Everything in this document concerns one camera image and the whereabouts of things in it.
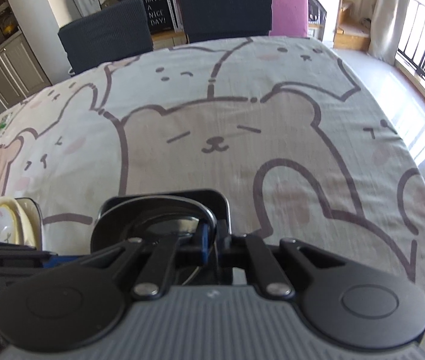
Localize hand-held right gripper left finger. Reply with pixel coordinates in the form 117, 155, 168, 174
102, 219, 213, 301

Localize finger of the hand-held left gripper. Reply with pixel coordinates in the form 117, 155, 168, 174
0, 249, 98, 276

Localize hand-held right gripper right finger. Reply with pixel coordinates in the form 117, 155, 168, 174
214, 221, 348, 301

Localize steel square tray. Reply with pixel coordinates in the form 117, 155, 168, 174
91, 189, 231, 286

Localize round steel bowl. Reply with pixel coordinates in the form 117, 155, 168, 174
98, 195, 217, 286

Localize white plate with dark rim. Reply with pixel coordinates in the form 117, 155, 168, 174
13, 198, 44, 251

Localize cream bowl with handles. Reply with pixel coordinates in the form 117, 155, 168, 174
0, 197, 26, 244

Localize bear printed tablecloth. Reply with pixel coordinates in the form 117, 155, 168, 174
0, 35, 425, 360

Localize grey kitchen base cabinets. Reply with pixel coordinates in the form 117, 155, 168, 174
0, 34, 52, 117

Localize dark fabric chair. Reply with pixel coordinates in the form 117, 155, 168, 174
58, 0, 154, 76
178, 0, 273, 43

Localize black lettered sign board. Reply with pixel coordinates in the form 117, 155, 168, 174
130, 0, 173, 34

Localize pink padded chair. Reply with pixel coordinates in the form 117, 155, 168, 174
222, 0, 308, 38

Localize wooden staircase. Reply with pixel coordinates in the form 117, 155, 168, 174
319, 0, 372, 51

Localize beige curtain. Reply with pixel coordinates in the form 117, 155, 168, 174
368, 0, 413, 66

